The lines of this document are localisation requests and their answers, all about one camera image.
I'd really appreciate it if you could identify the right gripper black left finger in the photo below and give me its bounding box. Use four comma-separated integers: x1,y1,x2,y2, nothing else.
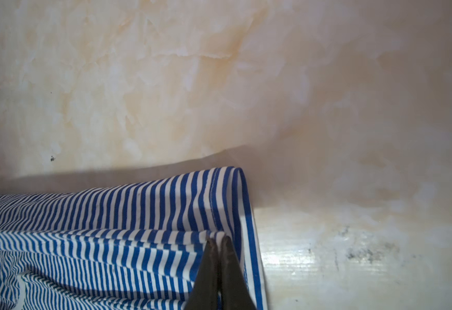
184,238,220,310

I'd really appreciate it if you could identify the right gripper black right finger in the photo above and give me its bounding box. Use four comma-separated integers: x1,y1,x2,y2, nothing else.
220,236,256,310

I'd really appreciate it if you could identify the navy white striped tank top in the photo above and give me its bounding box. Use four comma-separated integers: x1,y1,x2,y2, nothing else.
0,167,267,309

